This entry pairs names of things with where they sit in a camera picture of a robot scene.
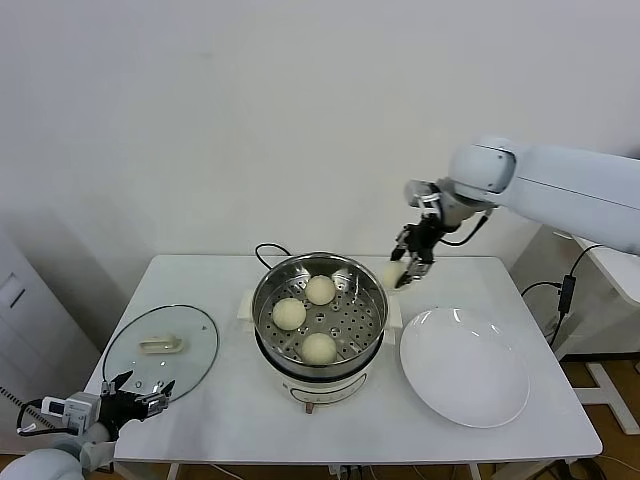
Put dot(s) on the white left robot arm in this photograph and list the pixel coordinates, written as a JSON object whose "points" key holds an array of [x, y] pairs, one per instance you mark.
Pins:
{"points": [[40, 467]]}

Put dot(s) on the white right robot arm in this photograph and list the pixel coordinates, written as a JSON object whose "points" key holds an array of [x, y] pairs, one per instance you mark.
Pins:
{"points": [[550, 185]]}

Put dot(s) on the white round plate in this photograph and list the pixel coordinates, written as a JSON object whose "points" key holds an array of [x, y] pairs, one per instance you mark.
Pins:
{"points": [[465, 370]]}

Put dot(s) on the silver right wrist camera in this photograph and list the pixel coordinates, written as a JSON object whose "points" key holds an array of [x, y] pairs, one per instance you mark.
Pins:
{"points": [[419, 192]]}

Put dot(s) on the black adapter box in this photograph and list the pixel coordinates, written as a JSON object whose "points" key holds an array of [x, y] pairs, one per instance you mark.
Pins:
{"points": [[567, 294]]}

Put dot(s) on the white cabinet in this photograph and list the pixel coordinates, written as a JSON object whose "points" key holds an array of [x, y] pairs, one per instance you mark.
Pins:
{"points": [[30, 325]]}

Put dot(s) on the steel perforated steamer basket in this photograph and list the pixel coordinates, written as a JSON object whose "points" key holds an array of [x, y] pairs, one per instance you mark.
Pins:
{"points": [[355, 320]]}

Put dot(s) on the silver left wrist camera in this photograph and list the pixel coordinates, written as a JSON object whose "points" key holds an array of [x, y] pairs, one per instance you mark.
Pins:
{"points": [[75, 410]]}

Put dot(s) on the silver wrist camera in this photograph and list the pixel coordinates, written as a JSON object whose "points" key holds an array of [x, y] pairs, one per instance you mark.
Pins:
{"points": [[75, 410], [419, 192]]}

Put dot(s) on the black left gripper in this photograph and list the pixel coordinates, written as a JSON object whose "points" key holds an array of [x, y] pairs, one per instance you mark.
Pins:
{"points": [[117, 410]]}

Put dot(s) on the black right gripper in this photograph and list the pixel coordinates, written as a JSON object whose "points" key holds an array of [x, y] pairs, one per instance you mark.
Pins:
{"points": [[425, 237]]}

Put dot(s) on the white steamed baozi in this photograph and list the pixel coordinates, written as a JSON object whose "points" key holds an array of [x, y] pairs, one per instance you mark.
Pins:
{"points": [[289, 314], [320, 290], [391, 274], [320, 348]]}

